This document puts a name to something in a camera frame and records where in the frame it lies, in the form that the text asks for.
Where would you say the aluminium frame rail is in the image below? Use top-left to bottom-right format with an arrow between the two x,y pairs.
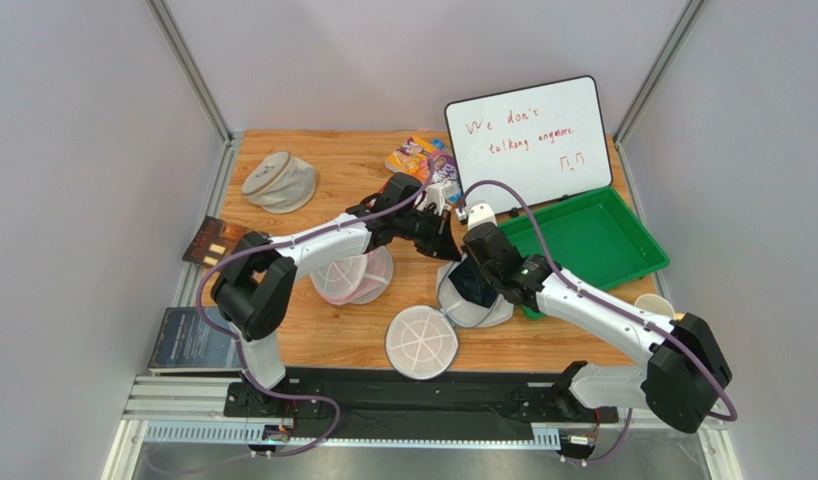
145,0 -> 244,307
613,0 -> 708,384

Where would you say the green plastic tray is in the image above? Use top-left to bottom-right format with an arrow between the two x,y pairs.
534,187 -> 670,291

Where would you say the dark blue hardcover book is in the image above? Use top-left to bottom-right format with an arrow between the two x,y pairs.
147,307 -> 241,375

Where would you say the beige mesh laundry bag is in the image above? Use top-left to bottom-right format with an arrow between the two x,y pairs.
241,151 -> 316,214

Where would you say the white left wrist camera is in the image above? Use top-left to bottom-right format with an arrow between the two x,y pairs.
422,180 -> 453,215

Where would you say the Roald Dahl colourful book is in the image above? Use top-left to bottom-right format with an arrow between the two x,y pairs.
384,136 -> 434,182

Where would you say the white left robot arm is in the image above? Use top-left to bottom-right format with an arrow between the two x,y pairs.
199,173 -> 461,393

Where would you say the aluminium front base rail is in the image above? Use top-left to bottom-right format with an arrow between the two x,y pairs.
104,375 -> 742,479

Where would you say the Kate DiCamillo dark book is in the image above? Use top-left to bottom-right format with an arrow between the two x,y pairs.
182,216 -> 252,268

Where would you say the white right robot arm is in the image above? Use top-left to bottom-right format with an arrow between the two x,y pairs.
463,222 -> 732,434

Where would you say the pink-rimmed mesh laundry bag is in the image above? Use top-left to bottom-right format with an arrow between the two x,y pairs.
309,247 -> 394,306

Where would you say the aluminium frame rail right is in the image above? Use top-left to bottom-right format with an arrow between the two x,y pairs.
613,0 -> 708,384

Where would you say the white mesh laundry bag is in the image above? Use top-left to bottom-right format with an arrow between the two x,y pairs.
385,261 -> 514,381

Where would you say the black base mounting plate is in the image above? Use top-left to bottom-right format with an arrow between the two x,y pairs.
223,367 -> 620,441

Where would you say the navy blue bra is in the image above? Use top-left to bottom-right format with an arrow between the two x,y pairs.
447,259 -> 498,308

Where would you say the whiteboard with red writing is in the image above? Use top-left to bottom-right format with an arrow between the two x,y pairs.
444,75 -> 613,214

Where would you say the aluminium frame rail left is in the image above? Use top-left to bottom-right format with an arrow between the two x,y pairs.
145,0 -> 244,307

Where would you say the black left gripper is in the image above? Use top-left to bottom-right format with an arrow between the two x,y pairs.
395,206 -> 463,263

